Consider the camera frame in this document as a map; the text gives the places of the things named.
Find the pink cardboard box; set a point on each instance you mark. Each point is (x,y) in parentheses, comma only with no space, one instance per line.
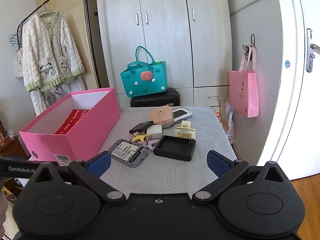
(82,130)

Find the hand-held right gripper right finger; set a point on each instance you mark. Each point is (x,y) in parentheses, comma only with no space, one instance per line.
(217,163)

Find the black metal clothes rack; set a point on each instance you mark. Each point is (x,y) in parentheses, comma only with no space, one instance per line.
(87,17)

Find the red printed cloth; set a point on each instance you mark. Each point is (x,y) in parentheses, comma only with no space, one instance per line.
(72,121)

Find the yellow star hair clip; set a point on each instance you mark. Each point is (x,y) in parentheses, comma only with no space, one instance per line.
(140,137)

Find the purple star hair clip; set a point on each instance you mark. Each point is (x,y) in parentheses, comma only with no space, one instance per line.
(151,146)

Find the blue door sticker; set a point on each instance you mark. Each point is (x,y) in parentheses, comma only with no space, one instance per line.
(287,63)

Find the brown wooden cabinet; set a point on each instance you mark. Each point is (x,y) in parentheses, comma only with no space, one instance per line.
(12,147)

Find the white grey power bank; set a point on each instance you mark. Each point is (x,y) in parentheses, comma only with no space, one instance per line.
(183,115)

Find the white tote bag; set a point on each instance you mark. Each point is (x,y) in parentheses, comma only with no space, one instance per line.
(18,63)

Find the pink paper bag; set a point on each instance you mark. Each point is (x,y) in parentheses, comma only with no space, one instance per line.
(243,92)

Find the white door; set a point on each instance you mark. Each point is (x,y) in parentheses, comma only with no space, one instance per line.
(295,92)

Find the cream claw hair clip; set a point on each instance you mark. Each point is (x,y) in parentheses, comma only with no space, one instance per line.
(185,131)

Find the teal felt bag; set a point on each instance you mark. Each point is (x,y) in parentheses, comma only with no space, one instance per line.
(142,82)

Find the grey pocket router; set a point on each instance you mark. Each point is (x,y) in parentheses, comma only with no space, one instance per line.
(128,152)

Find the black silicone case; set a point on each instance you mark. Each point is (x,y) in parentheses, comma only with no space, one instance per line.
(175,148)

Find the light wood wardrobe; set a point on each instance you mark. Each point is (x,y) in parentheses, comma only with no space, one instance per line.
(162,42)

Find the black suitcase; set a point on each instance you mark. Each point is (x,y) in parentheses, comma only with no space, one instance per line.
(155,101)

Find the small white trinket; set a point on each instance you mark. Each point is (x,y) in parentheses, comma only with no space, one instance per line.
(10,133)

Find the white plastic bag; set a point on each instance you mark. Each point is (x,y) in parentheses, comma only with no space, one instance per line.
(51,98)

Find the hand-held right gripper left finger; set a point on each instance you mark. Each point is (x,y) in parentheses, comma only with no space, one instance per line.
(100,163)

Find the clear plastic bag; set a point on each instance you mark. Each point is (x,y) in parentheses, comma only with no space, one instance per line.
(228,125)

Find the light wooden board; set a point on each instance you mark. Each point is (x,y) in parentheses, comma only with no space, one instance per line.
(75,17)

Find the round pink compact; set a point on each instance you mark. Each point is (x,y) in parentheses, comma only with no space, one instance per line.
(160,116)

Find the white charger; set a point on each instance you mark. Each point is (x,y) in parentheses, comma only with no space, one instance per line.
(155,130)

